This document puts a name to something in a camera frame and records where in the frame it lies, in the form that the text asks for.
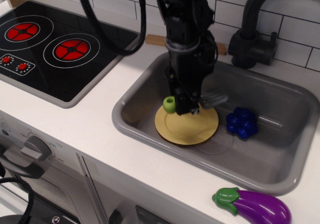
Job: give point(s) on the green handled grey spatula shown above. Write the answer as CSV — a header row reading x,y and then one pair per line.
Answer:
x,y
208,99

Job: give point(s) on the grey oven knob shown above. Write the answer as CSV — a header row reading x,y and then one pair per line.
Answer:
x,y
36,149

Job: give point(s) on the grey sink basin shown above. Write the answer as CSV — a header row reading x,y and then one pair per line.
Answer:
x,y
270,161

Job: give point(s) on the yellow plate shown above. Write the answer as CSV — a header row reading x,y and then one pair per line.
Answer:
x,y
187,129

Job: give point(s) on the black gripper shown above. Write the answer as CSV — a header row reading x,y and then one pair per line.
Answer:
x,y
186,72

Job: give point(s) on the black faucet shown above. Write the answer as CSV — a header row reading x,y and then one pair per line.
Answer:
x,y
246,47

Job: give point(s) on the blue toy grapes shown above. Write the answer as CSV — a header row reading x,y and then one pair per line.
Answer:
x,y
242,122

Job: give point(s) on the wooden strip behind sink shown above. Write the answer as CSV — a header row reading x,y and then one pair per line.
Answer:
x,y
160,41

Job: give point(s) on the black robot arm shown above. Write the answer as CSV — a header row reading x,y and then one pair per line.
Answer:
x,y
187,22

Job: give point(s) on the purple toy eggplant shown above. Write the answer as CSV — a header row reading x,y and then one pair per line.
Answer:
x,y
253,206

